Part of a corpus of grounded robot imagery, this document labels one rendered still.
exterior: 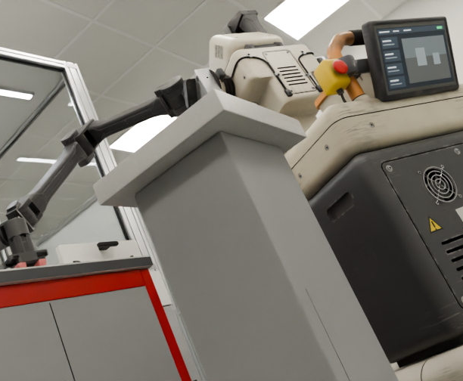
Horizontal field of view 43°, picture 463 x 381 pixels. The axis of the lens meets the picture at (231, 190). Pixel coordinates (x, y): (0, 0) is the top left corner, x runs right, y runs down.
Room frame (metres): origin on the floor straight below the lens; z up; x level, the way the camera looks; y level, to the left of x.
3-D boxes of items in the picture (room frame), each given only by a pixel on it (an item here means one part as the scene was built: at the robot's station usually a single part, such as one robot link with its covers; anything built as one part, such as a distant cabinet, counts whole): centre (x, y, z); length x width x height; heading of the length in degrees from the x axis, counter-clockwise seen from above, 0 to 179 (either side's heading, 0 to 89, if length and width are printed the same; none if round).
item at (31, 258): (1.45, 0.57, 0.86); 0.07 x 0.07 x 0.09; 46
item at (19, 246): (1.45, 0.57, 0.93); 0.10 x 0.07 x 0.07; 136
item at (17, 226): (1.45, 0.57, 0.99); 0.07 x 0.06 x 0.07; 81
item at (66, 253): (1.64, 0.42, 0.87); 0.29 x 0.02 x 0.11; 147
